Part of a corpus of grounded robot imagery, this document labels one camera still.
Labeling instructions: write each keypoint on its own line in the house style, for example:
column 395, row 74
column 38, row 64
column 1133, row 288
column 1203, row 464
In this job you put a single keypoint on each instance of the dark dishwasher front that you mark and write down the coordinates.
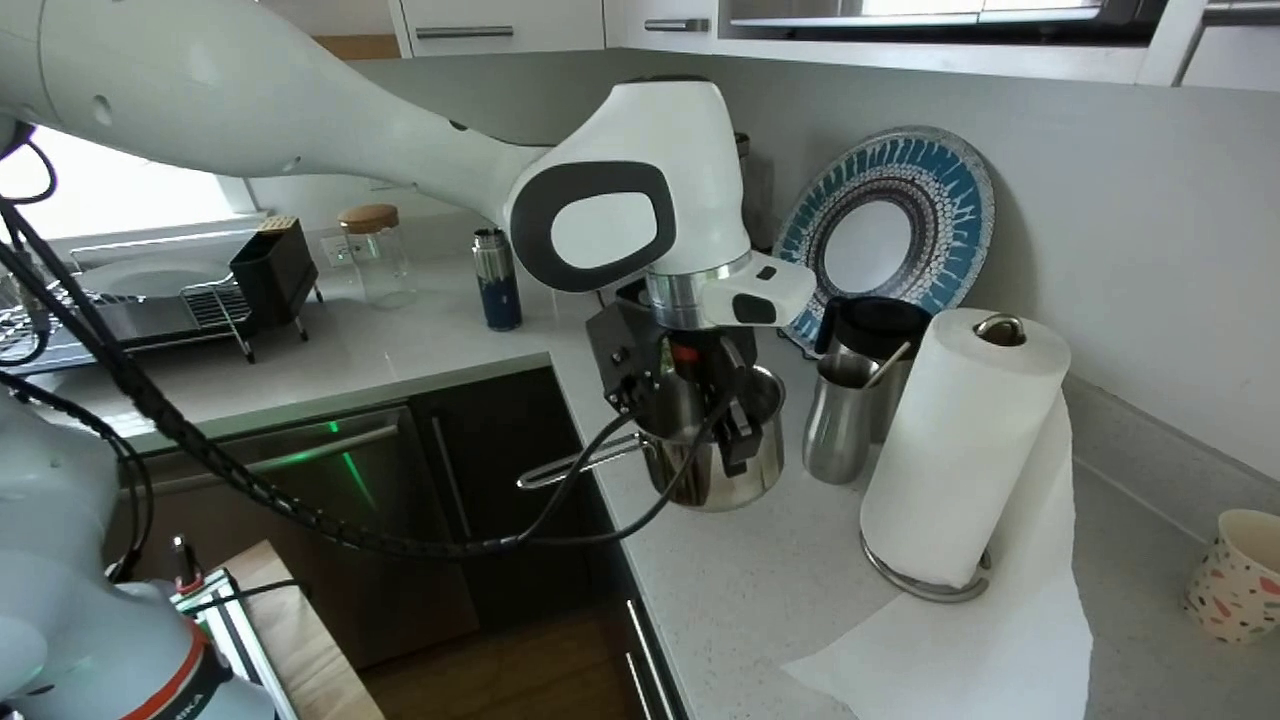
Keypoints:
column 335, row 545

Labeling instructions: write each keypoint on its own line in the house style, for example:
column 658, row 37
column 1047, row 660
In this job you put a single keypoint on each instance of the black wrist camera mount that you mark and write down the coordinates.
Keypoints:
column 626, row 351

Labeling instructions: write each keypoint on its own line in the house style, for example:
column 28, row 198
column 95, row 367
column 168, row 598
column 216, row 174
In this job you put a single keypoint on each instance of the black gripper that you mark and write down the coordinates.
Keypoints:
column 693, row 363

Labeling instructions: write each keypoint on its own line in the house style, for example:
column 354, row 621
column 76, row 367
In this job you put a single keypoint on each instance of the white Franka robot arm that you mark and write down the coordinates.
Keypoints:
column 267, row 95

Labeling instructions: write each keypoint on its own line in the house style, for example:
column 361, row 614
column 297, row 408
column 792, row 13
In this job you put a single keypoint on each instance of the small steel milk jug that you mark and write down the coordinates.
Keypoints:
column 843, row 426

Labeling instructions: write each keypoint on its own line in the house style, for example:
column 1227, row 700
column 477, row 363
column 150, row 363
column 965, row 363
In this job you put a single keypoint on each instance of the narrow white upper cabinet door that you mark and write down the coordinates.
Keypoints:
column 660, row 20

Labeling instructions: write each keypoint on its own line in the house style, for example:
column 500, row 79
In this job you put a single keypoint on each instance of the white paper towel roll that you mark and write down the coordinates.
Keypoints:
column 955, row 453

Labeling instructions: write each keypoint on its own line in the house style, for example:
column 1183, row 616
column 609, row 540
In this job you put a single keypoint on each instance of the blue patterned decorative plate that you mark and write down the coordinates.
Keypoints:
column 934, row 213

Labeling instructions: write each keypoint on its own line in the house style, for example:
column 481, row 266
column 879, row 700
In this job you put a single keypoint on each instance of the dotted paper cup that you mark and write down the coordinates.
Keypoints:
column 1243, row 583

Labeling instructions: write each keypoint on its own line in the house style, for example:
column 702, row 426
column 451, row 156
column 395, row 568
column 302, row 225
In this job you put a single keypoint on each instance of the black box with wooden top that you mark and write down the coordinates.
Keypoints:
column 279, row 273

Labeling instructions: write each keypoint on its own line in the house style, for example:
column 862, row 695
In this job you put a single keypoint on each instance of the glass jar with cork lid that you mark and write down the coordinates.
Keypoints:
column 366, row 254

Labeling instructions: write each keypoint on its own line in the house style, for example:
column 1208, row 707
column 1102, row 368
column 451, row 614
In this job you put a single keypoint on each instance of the dark lower cabinet door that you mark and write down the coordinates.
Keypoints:
column 522, row 523

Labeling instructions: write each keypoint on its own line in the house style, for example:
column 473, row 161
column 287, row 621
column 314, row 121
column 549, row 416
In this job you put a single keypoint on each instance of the wooden shelf board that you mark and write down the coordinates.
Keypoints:
column 361, row 46

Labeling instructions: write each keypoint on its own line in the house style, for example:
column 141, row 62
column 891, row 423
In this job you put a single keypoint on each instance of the steel carafe with black lid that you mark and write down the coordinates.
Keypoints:
column 880, row 324

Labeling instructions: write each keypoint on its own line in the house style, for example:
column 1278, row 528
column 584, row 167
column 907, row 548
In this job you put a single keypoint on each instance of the built-in range hood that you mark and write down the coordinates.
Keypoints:
column 945, row 27

